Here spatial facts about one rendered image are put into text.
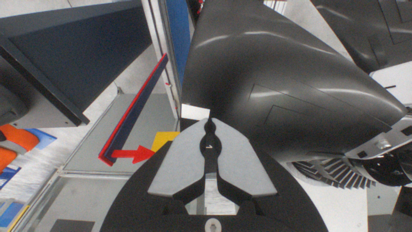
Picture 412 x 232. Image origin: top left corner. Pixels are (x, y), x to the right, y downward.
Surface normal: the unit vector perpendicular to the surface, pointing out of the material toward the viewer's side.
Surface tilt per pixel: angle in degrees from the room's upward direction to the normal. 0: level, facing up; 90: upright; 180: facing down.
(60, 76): 90
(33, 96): 2
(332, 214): 50
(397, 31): 56
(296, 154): 3
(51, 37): 90
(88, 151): 90
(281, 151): 6
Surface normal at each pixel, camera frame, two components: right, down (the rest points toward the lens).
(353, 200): -0.01, -0.07
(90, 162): -0.02, -0.70
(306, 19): 0.00, 0.72
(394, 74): -0.76, 0.10
